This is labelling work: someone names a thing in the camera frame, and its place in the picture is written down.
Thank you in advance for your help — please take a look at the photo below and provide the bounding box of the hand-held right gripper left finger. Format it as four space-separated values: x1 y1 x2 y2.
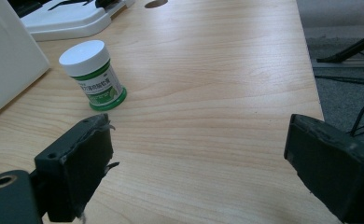
34 113 120 223

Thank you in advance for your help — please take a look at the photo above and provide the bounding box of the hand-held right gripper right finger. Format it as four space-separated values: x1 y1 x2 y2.
283 113 364 224

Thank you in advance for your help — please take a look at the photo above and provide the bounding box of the green jar with white lid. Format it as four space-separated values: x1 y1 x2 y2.
58 39 128 112

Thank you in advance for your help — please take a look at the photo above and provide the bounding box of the black metal stand leg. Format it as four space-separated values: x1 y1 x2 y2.
315 29 364 63

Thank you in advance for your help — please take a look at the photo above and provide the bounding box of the white box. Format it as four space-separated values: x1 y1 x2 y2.
0 0 51 123

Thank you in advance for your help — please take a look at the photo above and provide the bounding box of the white plastic tray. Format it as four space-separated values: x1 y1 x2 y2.
7 0 136 42

